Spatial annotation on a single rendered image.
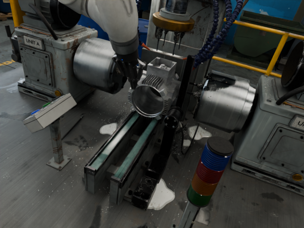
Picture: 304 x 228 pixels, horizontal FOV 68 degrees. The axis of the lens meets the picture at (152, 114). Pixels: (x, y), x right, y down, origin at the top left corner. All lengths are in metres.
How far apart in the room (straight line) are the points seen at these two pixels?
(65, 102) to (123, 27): 0.35
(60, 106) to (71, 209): 0.35
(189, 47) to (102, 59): 0.45
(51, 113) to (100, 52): 0.42
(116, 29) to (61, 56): 0.55
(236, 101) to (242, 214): 0.43
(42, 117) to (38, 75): 0.54
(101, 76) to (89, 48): 0.14
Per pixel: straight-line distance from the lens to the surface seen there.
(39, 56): 1.24
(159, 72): 0.99
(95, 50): 1.11
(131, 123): 1.00
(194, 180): 0.59
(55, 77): 1.24
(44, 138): 1.12
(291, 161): 1.06
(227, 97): 0.95
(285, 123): 0.97
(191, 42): 1.24
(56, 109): 0.82
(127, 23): 0.65
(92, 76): 1.10
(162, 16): 1.01
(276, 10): 6.03
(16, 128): 1.21
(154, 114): 1.02
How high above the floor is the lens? 1.53
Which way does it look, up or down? 35 degrees down
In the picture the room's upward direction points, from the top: 10 degrees clockwise
